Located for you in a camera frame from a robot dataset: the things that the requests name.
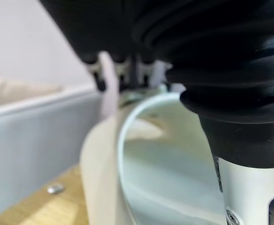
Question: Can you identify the silver screw head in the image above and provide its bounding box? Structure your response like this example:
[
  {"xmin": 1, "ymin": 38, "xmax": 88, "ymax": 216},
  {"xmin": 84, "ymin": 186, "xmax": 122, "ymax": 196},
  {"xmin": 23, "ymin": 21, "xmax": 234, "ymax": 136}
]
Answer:
[{"xmin": 46, "ymin": 182, "xmax": 65, "ymax": 195}]

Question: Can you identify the wooden shoe rack shelf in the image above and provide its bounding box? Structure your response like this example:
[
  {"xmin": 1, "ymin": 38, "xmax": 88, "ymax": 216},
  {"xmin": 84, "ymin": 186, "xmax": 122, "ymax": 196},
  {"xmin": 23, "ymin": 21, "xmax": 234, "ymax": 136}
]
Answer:
[{"xmin": 0, "ymin": 163, "xmax": 92, "ymax": 225}]

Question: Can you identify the grey upholstered bed frame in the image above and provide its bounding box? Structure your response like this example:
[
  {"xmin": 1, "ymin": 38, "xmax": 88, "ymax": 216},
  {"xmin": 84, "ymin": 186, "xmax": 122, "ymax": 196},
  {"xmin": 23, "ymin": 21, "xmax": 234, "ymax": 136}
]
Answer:
[{"xmin": 0, "ymin": 84, "xmax": 105, "ymax": 220}]

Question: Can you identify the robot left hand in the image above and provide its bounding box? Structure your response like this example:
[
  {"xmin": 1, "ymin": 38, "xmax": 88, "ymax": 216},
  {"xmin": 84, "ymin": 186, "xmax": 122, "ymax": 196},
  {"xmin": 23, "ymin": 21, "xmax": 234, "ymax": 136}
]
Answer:
[{"xmin": 38, "ymin": 0, "xmax": 274, "ymax": 225}]

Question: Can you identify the cream beige slipper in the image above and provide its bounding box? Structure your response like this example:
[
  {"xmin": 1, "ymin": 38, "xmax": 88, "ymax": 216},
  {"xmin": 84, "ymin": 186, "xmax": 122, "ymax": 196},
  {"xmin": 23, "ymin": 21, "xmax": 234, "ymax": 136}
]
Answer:
[{"xmin": 79, "ymin": 112, "xmax": 163, "ymax": 225}]

